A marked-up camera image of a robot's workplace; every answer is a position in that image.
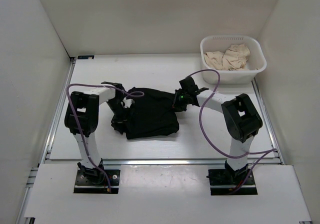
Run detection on black corner label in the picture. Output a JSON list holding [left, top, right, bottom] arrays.
[[77, 55, 95, 60]]

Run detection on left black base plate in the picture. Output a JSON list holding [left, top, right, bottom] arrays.
[[73, 168, 121, 194]]

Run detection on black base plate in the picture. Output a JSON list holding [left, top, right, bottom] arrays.
[[206, 168, 258, 196], [73, 168, 121, 194]]

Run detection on aluminium frame rail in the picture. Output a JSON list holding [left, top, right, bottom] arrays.
[[251, 78, 285, 165]]

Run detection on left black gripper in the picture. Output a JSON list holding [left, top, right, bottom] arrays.
[[105, 98, 135, 134]]

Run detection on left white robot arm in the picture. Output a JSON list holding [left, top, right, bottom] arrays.
[[64, 81, 144, 186]]

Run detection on black trousers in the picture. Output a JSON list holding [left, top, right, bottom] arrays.
[[118, 87, 179, 140]]

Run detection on beige trousers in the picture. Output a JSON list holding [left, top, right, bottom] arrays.
[[204, 43, 251, 71]]

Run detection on white plastic basket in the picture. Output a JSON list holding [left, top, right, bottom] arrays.
[[200, 35, 267, 85]]

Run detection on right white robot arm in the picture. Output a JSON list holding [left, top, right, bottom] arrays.
[[173, 76, 263, 185]]

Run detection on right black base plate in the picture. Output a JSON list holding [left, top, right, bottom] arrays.
[[206, 168, 258, 196]]

